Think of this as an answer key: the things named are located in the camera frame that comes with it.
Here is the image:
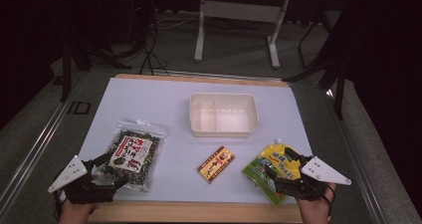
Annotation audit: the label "yellow green spouted pouch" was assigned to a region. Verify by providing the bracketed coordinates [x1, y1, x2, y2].
[241, 138, 305, 207]

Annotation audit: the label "aluminium floor rail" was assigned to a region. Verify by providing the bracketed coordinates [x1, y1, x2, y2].
[0, 70, 88, 203]
[325, 89, 389, 224]

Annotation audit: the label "person's left hand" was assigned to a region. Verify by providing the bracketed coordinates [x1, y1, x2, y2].
[59, 198, 100, 224]

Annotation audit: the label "person's right hand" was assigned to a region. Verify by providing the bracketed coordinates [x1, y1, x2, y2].
[296, 183, 336, 224]

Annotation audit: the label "black stand legs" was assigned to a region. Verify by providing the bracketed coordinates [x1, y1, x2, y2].
[59, 34, 132, 103]
[283, 44, 349, 120]

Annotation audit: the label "black floor cables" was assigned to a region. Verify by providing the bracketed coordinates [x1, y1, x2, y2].
[138, 18, 170, 77]

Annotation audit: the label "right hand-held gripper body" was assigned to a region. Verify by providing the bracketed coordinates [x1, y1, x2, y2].
[273, 155, 352, 202]

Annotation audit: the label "white metal desk frame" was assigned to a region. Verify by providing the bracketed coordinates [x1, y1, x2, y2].
[193, 0, 293, 70]

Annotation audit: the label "small yellow and red box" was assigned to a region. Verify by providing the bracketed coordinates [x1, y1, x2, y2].
[197, 145, 236, 184]

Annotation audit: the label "white floor cable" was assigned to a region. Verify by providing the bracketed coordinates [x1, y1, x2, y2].
[155, 14, 201, 31]

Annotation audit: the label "cream plastic divided container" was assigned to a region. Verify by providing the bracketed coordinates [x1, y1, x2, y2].
[188, 92, 260, 138]

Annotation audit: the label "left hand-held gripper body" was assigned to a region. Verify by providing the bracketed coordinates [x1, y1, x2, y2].
[48, 154, 117, 205]

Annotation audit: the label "clear bag of dried seaweed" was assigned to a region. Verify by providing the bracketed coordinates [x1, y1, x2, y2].
[99, 118, 168, 193]

